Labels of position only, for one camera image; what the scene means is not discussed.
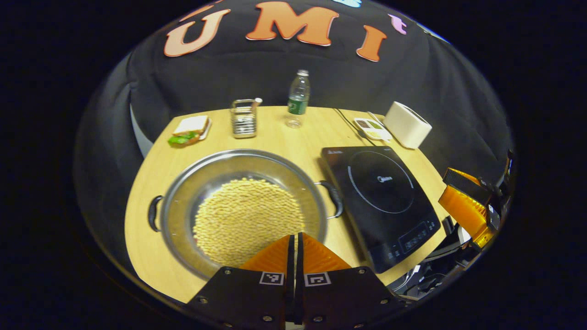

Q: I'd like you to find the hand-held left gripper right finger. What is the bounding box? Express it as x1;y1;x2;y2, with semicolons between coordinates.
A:
296;232;406;330

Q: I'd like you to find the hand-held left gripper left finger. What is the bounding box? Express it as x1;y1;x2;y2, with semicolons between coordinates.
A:
186;234;295;330

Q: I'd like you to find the steel pot with soybeans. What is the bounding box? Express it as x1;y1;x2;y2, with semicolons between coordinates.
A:
148;149;343;281

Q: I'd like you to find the black induction cooktop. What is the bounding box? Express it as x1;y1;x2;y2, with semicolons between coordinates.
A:
320;146;442;274

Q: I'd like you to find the white toaster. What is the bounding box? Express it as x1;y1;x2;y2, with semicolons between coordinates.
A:
383;101;432;149

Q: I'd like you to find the white food tray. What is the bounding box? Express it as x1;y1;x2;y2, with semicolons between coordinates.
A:
353;117;393;141

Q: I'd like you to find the sandwich on white plate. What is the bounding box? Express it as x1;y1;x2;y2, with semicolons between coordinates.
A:
167;115;212;147

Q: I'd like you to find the clear plastic water bottle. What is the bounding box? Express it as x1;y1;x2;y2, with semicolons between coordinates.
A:
285;70;310;128

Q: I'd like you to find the black power cable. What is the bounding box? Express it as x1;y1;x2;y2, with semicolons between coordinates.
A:
335;109;364;134

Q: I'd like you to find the metal wire utensil holder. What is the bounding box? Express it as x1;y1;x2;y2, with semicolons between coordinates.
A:
230;98;263;139

